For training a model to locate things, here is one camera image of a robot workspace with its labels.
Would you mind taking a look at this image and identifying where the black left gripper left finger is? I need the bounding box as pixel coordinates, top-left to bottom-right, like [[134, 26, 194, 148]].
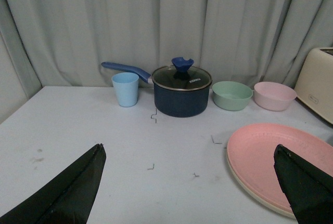
[[1, 144, 106, 223]]

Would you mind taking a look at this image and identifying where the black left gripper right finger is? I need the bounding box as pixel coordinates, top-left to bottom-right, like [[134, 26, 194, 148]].
[[274, 144, 332, 223]]

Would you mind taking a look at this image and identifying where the pink plate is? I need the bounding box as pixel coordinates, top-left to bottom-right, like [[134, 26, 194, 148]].
[[227, 123, 332, 213]]

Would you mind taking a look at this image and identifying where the cream plate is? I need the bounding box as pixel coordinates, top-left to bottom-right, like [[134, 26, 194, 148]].
[[226, 156, 299, 219]]

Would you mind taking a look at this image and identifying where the pink bowl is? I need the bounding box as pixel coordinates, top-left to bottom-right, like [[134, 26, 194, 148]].
[[254, 82, 297, 111]]

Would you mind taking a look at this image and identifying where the cream toaster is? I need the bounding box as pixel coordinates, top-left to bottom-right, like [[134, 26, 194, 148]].
[[294, 47, 332, 123]]

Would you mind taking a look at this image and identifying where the green bowl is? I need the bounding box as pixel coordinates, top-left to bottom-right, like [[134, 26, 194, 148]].
[[212, 81, 253, 111]]

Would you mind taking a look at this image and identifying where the light blue cup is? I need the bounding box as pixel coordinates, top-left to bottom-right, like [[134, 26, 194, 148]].
[[112, 72, 139, 107]]

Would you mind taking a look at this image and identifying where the dark blue saucepan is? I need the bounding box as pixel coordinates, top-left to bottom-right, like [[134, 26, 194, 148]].
[[101, 61, 210, 117]]

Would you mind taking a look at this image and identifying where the glass lid with blue knob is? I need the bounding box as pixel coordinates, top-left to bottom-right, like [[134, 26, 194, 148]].
[[151, 57, 212, 91]]

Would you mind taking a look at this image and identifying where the grey curtain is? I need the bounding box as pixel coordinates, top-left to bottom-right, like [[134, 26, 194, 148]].
[[1, 0, 332, 120]]

